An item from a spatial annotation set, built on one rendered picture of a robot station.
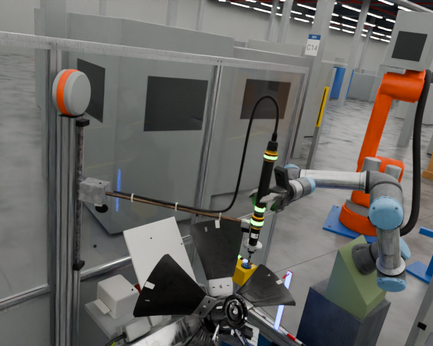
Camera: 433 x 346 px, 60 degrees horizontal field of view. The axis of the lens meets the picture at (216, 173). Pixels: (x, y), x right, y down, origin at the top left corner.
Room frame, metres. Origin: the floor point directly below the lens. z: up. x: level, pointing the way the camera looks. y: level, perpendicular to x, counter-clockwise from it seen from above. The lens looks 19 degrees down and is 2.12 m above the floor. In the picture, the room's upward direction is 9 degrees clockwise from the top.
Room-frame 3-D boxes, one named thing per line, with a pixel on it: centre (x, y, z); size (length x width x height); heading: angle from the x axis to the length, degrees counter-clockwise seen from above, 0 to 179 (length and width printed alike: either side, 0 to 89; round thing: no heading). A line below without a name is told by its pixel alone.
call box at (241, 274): (1.68, -0.19, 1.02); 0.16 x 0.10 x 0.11; 48
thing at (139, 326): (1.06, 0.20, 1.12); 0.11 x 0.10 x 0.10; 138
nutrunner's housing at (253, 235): (1.21, -0.17, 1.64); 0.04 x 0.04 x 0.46
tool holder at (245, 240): (1.21, -0.16, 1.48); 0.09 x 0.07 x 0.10; 83
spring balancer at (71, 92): (1.30, 0.54, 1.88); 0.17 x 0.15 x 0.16; 138
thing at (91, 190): (1.29, 0.45, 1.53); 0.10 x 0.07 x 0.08; 83
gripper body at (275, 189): (1.30, -0.24, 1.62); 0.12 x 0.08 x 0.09; 139
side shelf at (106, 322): (1.49, 0.32, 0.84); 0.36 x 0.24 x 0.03; 138
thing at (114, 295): (1.46, 0.39, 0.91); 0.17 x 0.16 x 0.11; 48
